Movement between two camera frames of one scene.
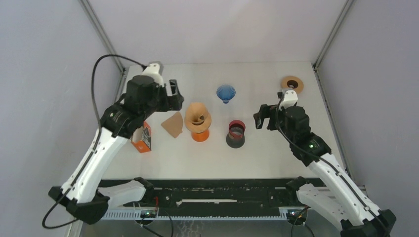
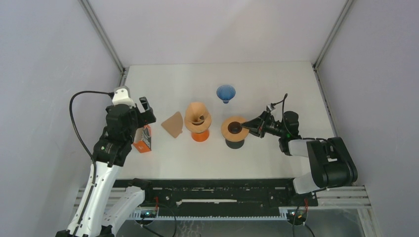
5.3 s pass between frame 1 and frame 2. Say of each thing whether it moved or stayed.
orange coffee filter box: stayed
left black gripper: moved
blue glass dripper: stayed
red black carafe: stayed
